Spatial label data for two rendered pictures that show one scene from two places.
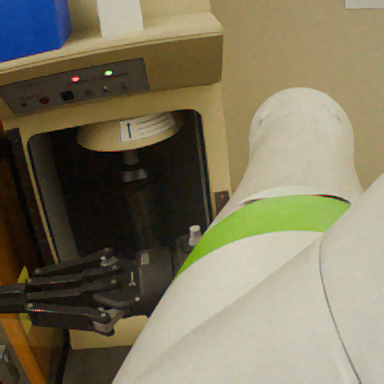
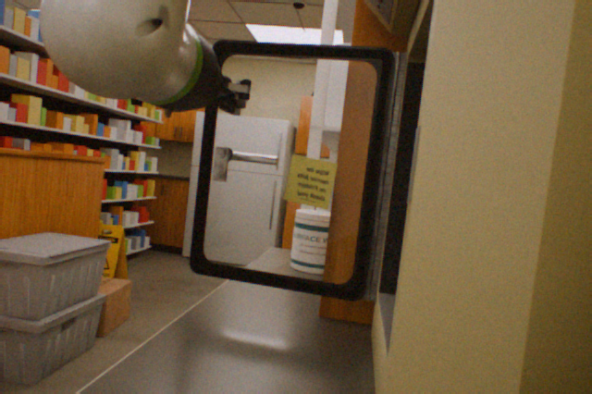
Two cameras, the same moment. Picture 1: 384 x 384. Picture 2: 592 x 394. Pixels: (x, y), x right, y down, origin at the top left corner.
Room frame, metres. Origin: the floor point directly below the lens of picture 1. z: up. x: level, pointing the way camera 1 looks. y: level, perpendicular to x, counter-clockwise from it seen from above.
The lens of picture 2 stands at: (0.68, -0.47, 1.18)
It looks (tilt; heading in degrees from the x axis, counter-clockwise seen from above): 3 degrees down; 99
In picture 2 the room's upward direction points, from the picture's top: 7 degrees clockwise
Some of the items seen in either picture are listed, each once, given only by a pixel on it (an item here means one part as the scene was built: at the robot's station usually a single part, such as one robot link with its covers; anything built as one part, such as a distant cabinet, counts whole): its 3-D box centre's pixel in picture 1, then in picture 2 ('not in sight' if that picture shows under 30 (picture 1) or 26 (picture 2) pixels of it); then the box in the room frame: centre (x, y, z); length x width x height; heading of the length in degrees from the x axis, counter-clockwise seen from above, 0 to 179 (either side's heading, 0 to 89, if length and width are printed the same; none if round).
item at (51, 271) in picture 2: not in sight; (45, 272); (-0.99, 1.72, 0.49); 0.60 x 0.42 x 0.33; 91
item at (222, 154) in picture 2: (7, 366); (221, 164); (0.44, 0.26, 1.18); 0.02 x 0.02 x 0.06; 86
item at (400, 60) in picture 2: (40, 243); (386, 178); (0.71, 0.25, 1.19); 0.03 x 0.02 x 0.39; 91
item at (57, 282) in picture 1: (74, 285); (222, 92); (0.47, 0.14, 1.28); 0.11 x 0.01 x 0.04; 90
